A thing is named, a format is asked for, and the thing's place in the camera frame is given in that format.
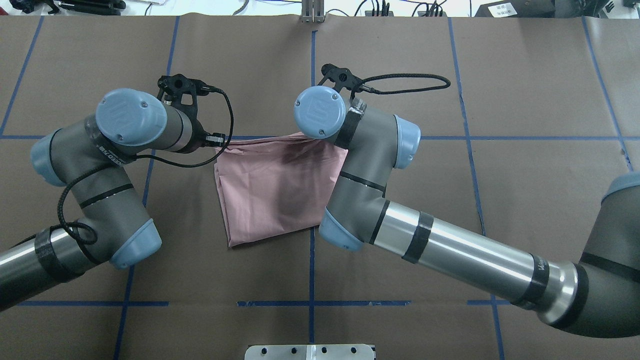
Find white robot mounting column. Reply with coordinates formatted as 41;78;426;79
244;343;377;360

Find black box with white label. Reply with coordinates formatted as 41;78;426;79
473;0;556;18

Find blue tape grid lines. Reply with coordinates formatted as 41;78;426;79
0;15;640;360

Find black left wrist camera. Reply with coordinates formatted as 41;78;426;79
157;73;213;120

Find orange black power strip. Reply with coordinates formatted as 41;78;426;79
354;0;446;18

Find black folded tripod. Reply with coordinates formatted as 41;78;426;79
9;0;127;16

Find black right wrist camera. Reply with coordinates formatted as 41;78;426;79
317;63;371;101

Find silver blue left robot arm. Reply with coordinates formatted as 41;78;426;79
1;88;231;311

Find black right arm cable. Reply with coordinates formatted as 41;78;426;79
359;73;452;96

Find aluminium frame post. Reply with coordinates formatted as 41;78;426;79
299;0;326;24

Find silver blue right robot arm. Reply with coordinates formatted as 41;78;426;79
294;86;639;338

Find brown paper table cover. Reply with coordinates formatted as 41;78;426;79
0;14;640;360

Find pink t-shirt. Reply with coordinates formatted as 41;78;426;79
214;132;348;248

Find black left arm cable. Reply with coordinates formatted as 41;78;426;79
56;85;236;266

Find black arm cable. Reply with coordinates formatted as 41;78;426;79
56;85;236;266
359;73;452;96

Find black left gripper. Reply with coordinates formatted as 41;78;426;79
180;117;226;154

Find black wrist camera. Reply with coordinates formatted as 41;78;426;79
157;73;213;120
317;63;371;101

